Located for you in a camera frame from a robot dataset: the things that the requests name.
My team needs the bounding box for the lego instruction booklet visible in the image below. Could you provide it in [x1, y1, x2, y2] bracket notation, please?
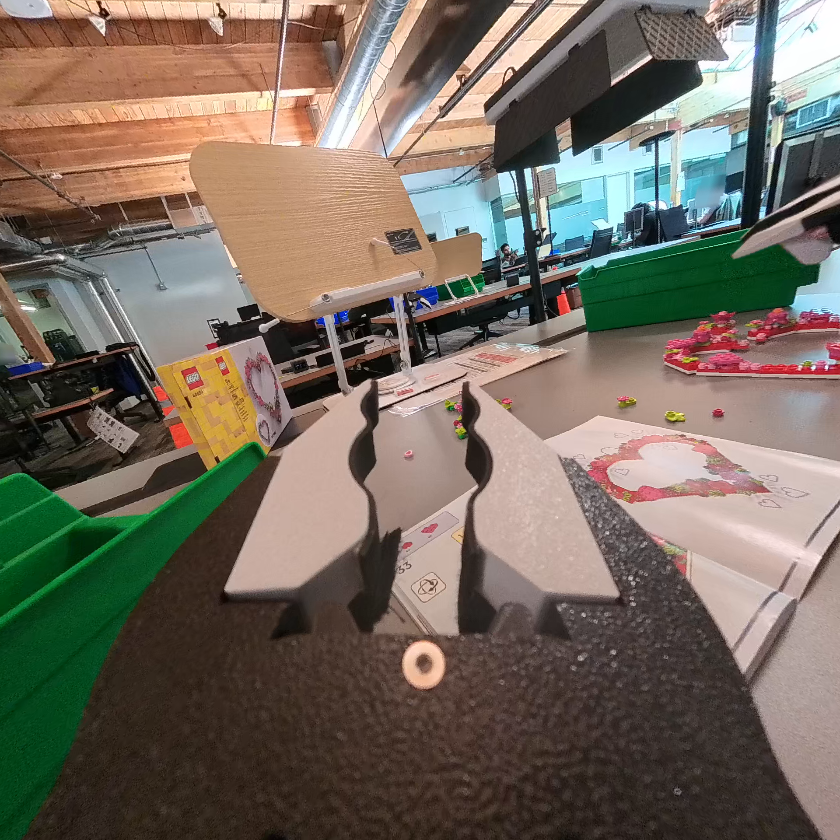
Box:
[394, 415, 840, 680]

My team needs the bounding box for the thick black pole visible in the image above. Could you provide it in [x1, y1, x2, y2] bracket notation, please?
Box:
[740, 0, 781, 231]

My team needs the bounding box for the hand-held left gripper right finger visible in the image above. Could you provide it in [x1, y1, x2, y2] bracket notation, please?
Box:
[456, 381, 622, 639]

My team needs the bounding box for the silver ventilation duct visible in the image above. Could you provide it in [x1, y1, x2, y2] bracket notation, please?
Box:
[315, 0, 411, 148]

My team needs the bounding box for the red pink lego heart model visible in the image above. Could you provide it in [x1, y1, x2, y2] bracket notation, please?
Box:
[663, 307, 840, 380]

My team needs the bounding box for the white printed paper sheet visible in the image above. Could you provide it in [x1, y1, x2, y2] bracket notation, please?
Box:
[87, 406, 140, 454]

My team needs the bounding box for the thin black pole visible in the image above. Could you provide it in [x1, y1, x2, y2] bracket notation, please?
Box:
[515, 167, 549, 326]

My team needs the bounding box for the green plastic divided bin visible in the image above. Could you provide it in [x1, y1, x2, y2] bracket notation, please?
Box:
[0, 441, 266, 840]

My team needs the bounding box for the green plastic stacked bin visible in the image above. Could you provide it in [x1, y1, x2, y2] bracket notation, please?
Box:
[581, 279, 821, 333]
[577, 226, 821, 296]

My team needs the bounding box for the black overhead light panel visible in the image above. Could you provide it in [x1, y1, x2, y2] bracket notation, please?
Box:
[484, 0, 728, 173]

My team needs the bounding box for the clear plastic bag red label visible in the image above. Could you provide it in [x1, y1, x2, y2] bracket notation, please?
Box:
[420, 341, 568, 389]

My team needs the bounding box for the dark wooden side desk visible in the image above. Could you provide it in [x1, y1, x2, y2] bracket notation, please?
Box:
[7, 344, 165, 447]

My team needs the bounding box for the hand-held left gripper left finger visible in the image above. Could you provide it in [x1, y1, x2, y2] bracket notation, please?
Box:
[223, 379, 403, 639]

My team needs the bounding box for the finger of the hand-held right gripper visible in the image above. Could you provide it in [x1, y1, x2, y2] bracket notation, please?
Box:
[731, 174, 840, 262]

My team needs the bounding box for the black computer monitor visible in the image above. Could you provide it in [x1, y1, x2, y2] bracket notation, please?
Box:
[764, 125, 840, 217]

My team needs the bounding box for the long office desk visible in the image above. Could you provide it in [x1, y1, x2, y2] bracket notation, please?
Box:
[371, 266, 581, 355]

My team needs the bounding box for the yellow lego box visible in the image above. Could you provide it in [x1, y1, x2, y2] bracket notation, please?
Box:
[156, 336, 293, 470]

